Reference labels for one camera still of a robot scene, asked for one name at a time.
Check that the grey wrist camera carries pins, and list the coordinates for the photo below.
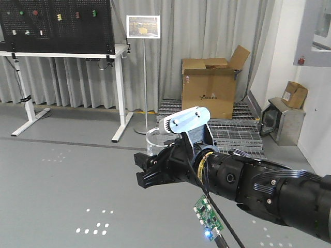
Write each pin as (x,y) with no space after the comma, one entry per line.
(184,121)

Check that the white standing desk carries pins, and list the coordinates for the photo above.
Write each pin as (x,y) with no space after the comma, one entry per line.
(120,49)

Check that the black pegboard panel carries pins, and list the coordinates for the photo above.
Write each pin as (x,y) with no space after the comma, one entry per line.
(78,27)

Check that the green circuit board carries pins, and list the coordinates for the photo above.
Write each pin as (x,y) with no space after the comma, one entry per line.
(208,218)

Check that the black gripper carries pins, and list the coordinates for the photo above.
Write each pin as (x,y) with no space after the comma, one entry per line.
(176,164)

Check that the sign on metal stand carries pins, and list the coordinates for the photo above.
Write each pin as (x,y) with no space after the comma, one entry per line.
(143,27)

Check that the clear glass beaker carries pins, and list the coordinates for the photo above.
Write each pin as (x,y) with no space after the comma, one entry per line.
(157,142)

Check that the grey curtain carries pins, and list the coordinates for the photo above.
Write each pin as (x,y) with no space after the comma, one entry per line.
(153,69)

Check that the large cardboard box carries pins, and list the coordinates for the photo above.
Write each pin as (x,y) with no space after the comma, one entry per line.
(211,82)

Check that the metal floor grating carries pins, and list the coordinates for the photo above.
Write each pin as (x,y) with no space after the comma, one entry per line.
(241,132)

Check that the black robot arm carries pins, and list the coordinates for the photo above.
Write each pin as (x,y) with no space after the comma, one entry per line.
(267,190)

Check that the small steel box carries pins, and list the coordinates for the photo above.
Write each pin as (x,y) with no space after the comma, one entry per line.
(281,122)

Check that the small cardboard box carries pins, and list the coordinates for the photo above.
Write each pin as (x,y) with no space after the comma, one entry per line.
(294,95)

